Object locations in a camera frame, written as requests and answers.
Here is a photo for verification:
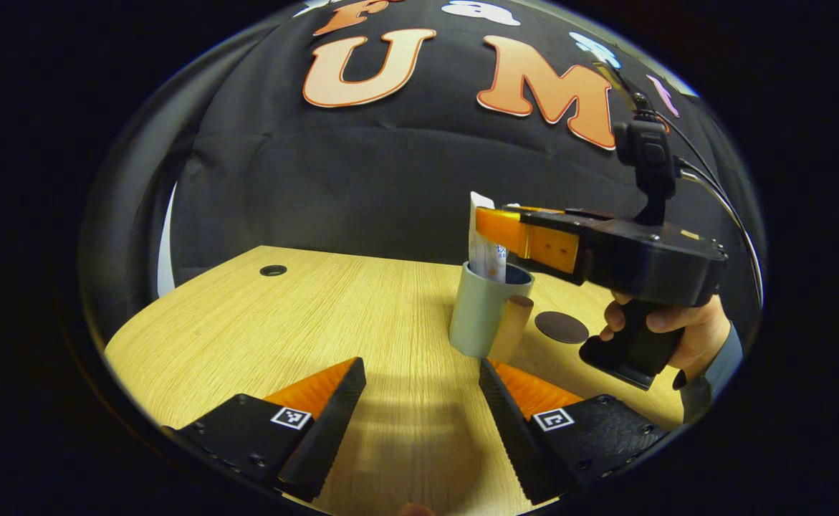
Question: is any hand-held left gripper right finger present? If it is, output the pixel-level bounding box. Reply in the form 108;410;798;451
479;357;671;505

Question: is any white toothpaste tube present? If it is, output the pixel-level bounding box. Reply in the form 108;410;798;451
468;191;508;284

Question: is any wooden desktop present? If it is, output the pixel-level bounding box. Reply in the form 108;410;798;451
104;245;685;516

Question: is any black cable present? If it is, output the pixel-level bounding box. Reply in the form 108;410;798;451
666;115;764;309

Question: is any grey cup with wooden handle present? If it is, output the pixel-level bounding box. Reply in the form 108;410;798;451
449;261;535;364

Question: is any dark brown round coaster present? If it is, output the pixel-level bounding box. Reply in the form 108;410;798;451
534;310;590;345

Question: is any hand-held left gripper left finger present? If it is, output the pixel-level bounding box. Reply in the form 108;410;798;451
163;356;367;502

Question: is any black backdrop cloth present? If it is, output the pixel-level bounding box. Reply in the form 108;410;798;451
79;0;764;338

